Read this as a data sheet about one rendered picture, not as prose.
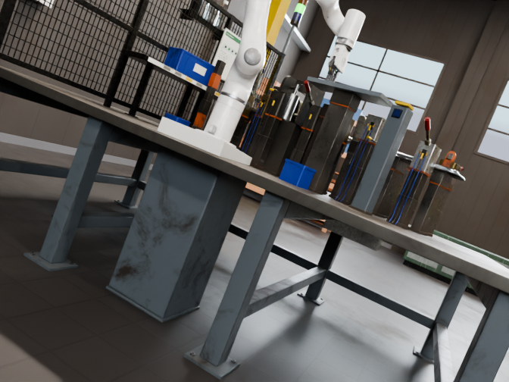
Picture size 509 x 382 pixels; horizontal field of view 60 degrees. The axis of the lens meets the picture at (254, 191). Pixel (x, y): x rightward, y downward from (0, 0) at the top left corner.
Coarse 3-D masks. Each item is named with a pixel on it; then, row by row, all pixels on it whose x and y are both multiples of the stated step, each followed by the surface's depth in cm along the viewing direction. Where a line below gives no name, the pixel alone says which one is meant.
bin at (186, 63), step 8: (176, 48) 256; (168, 56) 261; (176, 56) 254; (184, 56) 253; (192, 56) 256; (168, 64) 259; (176, 64) 252; (184, 64) 255; (192, 64) 258; (200, 64) 261; (208, 64) 265; (184, 72) 256; (192, 72) 260; (200, 72) 263; (208, 72) 267; (200, 80) 265; (208, 80) 268
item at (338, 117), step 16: (336, 96) 190; (352, 96) 186; (336, 112) 189; (352, 112) 191; (320, 128) 193; (336, 128) 188; (320, 144) 191; (336, 144) 190; (320, 160) 190; (320, 176) 189; (320, 192) 193
